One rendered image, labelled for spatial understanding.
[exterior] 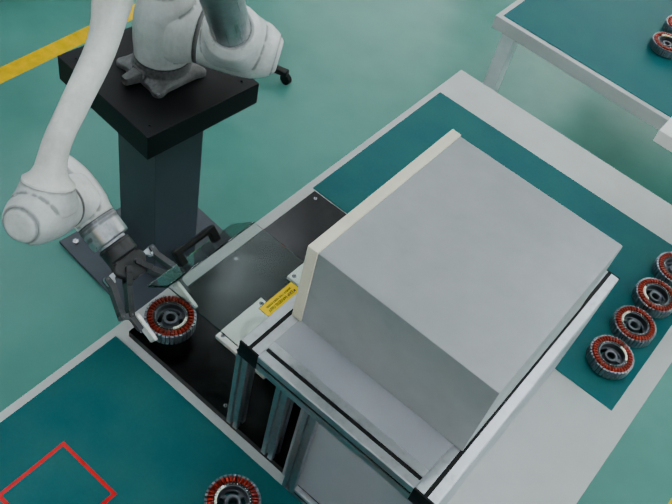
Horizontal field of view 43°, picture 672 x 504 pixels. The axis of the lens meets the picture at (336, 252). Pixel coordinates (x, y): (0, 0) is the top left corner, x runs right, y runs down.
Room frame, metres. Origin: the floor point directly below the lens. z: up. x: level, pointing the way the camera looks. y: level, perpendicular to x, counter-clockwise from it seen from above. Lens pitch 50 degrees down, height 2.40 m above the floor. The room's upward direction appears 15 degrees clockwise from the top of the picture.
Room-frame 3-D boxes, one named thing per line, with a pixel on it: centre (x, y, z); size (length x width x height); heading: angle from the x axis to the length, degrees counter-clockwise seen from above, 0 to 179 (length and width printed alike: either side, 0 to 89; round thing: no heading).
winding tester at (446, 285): (1.00, -0.23, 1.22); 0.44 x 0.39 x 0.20; 152
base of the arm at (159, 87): (1.77, 0.61, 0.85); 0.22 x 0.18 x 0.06; 149
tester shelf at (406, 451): (1.01, -0.23, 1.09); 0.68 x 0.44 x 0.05; 152
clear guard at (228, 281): (0.98, 0.14, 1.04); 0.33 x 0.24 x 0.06; 62
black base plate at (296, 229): (1.16, 0.04, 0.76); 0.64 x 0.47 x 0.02; 152
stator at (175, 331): (1.00, 0.31, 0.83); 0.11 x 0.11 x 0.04
